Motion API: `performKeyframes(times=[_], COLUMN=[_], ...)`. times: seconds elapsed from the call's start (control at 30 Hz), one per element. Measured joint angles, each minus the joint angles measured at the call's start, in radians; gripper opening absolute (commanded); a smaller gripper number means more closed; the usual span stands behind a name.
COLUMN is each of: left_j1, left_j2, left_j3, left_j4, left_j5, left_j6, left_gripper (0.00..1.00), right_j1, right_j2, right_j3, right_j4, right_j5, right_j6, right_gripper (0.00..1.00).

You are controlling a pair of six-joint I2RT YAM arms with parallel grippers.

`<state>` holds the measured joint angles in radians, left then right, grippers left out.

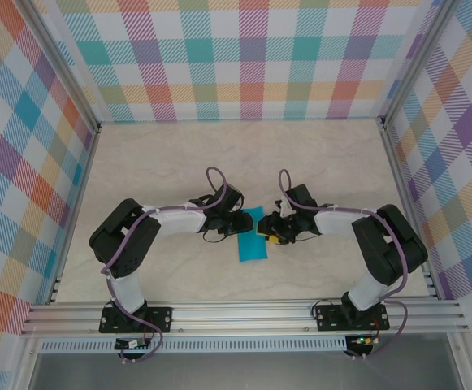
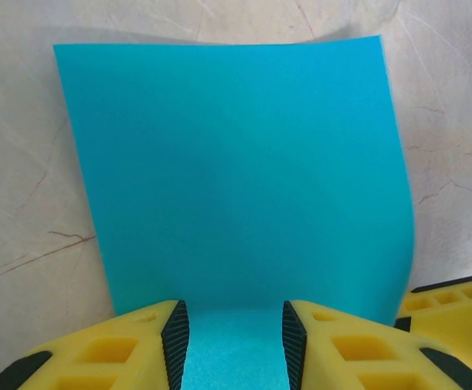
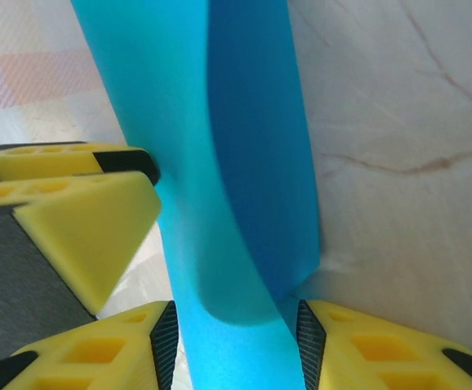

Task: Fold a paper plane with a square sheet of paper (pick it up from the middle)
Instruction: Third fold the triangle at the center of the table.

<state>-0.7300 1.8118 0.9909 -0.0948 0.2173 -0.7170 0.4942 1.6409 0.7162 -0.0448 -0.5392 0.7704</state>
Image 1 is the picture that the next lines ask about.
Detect slotted grey cable duct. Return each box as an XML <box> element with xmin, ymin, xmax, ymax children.
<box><xmin>38</xmin><ymin>336</ymin><xmax>349</xmax><ymax>353</ymax></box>

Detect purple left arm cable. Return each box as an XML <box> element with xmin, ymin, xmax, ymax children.
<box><xmin>102</xmin><ymin>166</ymin><xmax>227</xmax><ymax>365</ymax></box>

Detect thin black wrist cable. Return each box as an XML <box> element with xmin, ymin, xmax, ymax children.
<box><xmin>295</xmin><ymin>228</ymin><xmax>320</xmax><ymax>243</ymax></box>
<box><xmin>201</xmin><ymin>227</ymin><xmax>229</xmax><ymax>245</ymax></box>

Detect long aluminium mounting rail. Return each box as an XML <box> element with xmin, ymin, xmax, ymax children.
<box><xmin>19</xmin><ymin>299</ymin><xmax>470</xmax><ymax>336</ymax></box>

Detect aluminium frame post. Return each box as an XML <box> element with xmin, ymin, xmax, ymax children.
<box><xmin>18</xmin><ymin>0</ymin><xmax>102</xmax><ymax>134</ymax></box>
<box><xmin>379</xmin><ymin>0</ymin><xmax>464</xmax><ymax>129</ymax></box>

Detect aluminium table edge rail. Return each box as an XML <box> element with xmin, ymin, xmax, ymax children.
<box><xmin>377</xmin><ymin>116</ymin><xmax>444</xmax><ymax>301</ymax></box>
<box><xmin>45</xmin><ymin>123</ymin><xmax>103</xmax><ymax>306</ymax></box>

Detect black adapter box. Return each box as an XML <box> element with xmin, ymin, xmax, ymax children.
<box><xmin>115</xmin><ymin>338</ymin><xmax>152</xmax><ymax>351</ymax></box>

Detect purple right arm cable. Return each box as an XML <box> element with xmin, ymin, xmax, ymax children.
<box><xmin>278</xmin><ymin>168</ymin><xmax>409</xmax><ymax>361</ymax></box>

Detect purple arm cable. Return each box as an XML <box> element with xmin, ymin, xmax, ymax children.
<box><xmin>278</xmin><ymin>168</ymin><xmax>409</xmax><ymax>361</ymax></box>
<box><xmin>102</xmin><ymin>166</ymin><xmax>227</xmax><ymax>365</ymax></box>

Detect grey metal shelf panel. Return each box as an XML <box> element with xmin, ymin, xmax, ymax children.
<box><xmin>28</xmin><ymin>351</ymin><xmax>464</xmax><ymax>390</ymax></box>

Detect thin black left wrist cable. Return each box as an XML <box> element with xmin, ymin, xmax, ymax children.
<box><xmin>201</xmin><ymin>227</ymin><xmax>229</xmax><ymax>245</ymax></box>

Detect thin black base cable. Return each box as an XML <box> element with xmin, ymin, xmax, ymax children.
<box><xmin>310</xmin><ymin>298</ymin><xmax>344</xmax><ymax>322</ymax></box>

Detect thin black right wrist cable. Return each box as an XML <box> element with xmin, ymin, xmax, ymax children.
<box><xmin>295</xmin><ymin>228</ymin><xmax>320</xmax><ymax>243</ymax></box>

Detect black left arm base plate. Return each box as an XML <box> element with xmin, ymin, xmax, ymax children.
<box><xmin>99</xmin><ymin>306</ymin><xmax>174</xmax><ymax>335</ymax></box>

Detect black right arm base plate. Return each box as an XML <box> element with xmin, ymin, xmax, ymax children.
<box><xmin>314</xmin><ymin>305</ymin><xmax>391</xmax><ymax>332</ymax></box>

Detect aluminium frame bar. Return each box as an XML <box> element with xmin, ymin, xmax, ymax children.
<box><xmin>446</xmin><ymin>332</ymin><xmax>472</xmax><ymax>390</ymax></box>
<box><xmin>11</xmin><ymin>335</ymin><xmax>44</xmax><ymax>390</ymax></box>

